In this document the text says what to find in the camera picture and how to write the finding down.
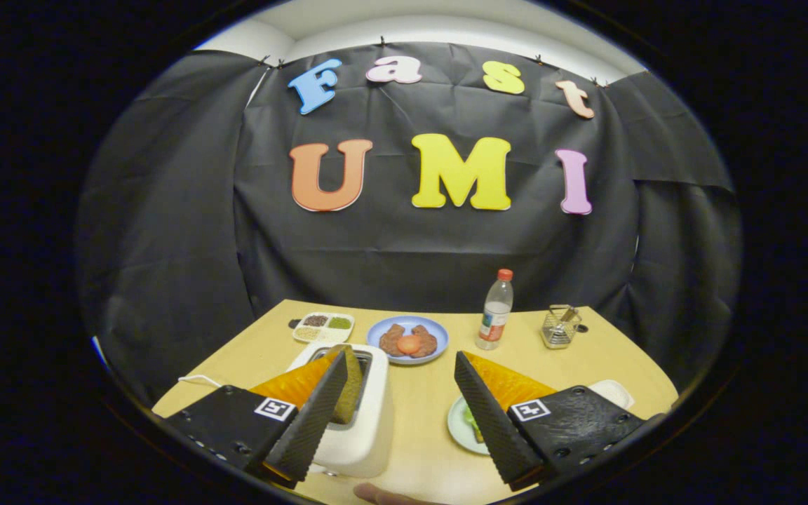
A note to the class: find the light green plate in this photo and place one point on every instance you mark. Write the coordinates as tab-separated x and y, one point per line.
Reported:
454	424

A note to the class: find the blue plate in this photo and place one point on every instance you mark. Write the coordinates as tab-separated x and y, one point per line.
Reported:
407	360

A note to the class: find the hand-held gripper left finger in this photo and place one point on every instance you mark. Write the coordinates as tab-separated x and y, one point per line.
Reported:
309	428

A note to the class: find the brown meat patty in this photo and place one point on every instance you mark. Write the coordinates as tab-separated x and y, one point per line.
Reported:
428	342
390	340

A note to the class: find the clear plastic water bottle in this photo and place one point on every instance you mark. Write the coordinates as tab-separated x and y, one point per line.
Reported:
494	322

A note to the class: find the white seasoning tray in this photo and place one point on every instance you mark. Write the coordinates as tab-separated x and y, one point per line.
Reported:
337	322

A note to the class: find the white toaster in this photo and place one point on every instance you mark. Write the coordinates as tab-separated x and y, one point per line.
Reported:
369	435

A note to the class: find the toasted brown bread slice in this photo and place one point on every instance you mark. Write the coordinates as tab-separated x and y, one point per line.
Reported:
351	393

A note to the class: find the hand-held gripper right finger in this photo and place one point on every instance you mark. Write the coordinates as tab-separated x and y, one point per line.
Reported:
495	428

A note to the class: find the red tomato slice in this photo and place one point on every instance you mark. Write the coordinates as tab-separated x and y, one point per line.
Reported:
409	344

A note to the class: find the black backdrop cloth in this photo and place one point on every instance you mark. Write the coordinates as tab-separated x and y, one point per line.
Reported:
404	266

